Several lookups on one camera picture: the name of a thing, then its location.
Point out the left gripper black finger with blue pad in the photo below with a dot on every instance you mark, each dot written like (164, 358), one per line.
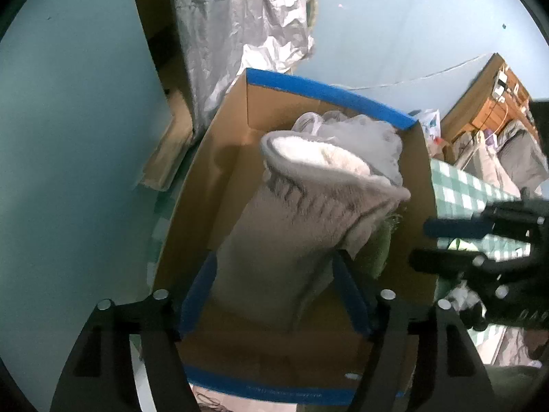
(98, 374)
(431, 341)

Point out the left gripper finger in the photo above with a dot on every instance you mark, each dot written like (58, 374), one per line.
(471, 266)
(475, 227)

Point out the white mesh bath loofah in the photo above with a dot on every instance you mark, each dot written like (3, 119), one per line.
(375, 142)

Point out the grey plush slipper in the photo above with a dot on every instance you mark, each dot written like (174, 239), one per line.
(315, 198)

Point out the white patterned knotted cloth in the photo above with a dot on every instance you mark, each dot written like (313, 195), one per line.
(462, 298)

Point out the black sock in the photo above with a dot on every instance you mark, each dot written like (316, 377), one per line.
(473, 318)

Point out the green knitted cloth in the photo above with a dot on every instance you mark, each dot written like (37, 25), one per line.
(372, 258)

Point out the person's right hand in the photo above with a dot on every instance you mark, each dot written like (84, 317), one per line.
(536, 342)

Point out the green checkered tablecloth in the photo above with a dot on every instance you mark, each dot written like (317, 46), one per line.
(457, 194)

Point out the small cardboard box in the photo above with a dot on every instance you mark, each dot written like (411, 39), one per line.
(441, 150)

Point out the grey pillow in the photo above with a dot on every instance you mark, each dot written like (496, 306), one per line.
(521, 157)

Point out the olive green trousers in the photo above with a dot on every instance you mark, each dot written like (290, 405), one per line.
(512, 385)

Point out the blue-rimmed cardboard box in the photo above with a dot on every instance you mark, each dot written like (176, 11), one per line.
(320, 363)

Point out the white plastic bag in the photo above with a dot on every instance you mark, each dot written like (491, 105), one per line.
(430, 122)

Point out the wooden bed headboard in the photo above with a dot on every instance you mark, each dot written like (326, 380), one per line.
(494, 99)

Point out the silver foil curtain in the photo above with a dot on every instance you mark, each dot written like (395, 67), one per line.
(219, 39)

